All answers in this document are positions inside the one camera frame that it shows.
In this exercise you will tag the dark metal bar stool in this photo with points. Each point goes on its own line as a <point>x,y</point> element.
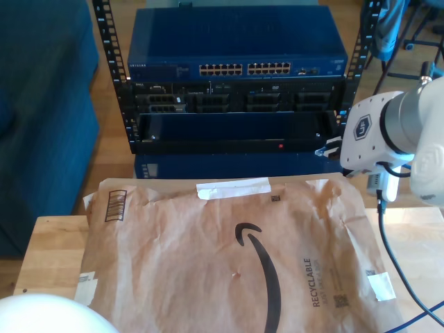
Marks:
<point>399,75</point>

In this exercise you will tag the blue sofa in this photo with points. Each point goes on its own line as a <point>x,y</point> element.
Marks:
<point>45,138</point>

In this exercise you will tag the black rack frame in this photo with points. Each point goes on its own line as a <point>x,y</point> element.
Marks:
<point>105,34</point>

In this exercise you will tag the brown paper mailer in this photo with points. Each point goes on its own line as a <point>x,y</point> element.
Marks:
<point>173,295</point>

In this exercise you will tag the blue grey jacket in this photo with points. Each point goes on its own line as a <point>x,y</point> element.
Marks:
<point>390,31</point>

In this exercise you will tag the black rack drawer unit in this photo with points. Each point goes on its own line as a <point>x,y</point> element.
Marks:
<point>225,126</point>

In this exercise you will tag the office chair base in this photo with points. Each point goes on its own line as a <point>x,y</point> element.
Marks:
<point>410,45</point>

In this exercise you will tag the black rack server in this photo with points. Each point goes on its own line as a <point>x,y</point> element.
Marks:
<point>239,88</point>

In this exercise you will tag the dark blue base box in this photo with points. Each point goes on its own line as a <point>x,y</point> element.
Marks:
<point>243,166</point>

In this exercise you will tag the blue network switch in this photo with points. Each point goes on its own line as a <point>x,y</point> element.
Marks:
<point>236,34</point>

